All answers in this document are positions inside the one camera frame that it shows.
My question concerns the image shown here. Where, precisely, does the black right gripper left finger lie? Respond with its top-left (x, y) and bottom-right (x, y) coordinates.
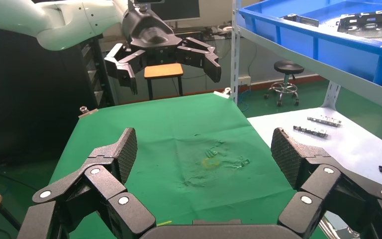
top-left (17, 127), bottom-right (157, 239)

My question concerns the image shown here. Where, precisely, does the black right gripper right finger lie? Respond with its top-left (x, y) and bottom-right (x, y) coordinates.
top-left (271, 127), bottom-right (382, 239)

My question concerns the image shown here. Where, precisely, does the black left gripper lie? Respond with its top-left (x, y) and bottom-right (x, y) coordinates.
top-left (104, 8), bottom-right (222, 96)

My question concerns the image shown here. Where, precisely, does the stamped metal bracket plate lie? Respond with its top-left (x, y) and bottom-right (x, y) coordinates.
top-left (337, 9), bottom-right (382, 43)
top-left (283, 13), bottom-right (320, 28)

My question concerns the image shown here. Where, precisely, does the grey work desk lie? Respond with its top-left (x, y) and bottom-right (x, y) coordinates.
top-left (99, 25), bottom-right (235, 106)

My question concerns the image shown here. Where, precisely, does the small metal connector strip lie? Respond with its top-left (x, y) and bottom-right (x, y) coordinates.
top-left (293, 125), bottom-right (329, 139)
top-left (307, 116), bottom-right (342, 128)

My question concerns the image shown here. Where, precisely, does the dark computer monitor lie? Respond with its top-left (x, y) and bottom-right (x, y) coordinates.
top-left (151, 0), bottom-right (201, 22)

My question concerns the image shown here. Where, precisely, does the silver binder clip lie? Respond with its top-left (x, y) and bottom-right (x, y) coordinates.
top-left (213, 87), bottom-right (232, 99)
top-left (78, 106), bottom-right (99, 119)

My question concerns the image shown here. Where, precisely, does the black drawer cabinet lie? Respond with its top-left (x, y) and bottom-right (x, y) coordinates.
top-left (77, 33), bottom-right (116, 108)

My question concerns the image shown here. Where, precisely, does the green table cloth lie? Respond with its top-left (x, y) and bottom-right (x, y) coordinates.
top-left (47, 92), bottom-right (328, 239)

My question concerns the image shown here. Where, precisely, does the black fabric screen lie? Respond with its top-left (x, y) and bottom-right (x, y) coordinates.
top-left (0, 24), bottom-right (99, 167)

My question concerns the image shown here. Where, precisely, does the black swivel stool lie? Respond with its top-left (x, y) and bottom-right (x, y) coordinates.
top-left (264, 60), bottom-right (305, 107)

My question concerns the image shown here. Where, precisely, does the blue plastic bin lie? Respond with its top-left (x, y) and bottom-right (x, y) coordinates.
top-left (238, 0), bottom-right (382, 95)

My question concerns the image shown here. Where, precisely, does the black floor cable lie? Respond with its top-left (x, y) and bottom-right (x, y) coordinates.
top-left (0, 163), bottom-right (37, 193)

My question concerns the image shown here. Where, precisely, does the blue cable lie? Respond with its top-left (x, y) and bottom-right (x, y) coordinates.
top-left (238, 88), bottom-right (255, 114)

